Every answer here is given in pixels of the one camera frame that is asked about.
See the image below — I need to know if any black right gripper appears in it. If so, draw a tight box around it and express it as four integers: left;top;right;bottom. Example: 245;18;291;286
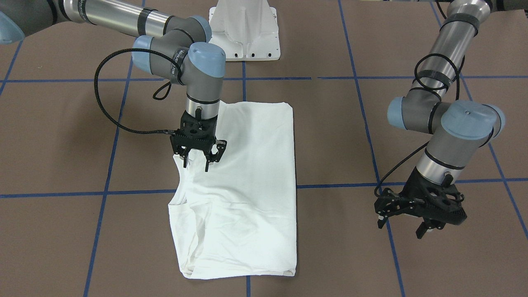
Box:
170;113;227;172

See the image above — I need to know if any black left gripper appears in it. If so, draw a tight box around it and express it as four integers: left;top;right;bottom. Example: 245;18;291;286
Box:
375;168;467;239

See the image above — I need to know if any white long-sleeve printed shirt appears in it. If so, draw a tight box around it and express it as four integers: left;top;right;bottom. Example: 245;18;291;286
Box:
168;102;297;279

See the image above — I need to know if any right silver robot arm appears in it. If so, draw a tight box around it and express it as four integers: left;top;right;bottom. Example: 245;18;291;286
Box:
0;0;227;171

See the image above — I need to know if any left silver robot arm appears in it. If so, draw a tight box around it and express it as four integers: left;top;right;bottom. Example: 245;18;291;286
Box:
375;0;505;239

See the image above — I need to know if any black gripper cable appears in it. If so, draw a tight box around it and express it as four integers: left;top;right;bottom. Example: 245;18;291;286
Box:
373;53;467;198
94;47;188;136

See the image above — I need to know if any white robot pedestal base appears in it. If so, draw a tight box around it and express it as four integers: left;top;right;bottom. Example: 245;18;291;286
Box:
209;0;281;61

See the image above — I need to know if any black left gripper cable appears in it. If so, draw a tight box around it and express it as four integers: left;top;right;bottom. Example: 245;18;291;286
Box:
373;53;467;198

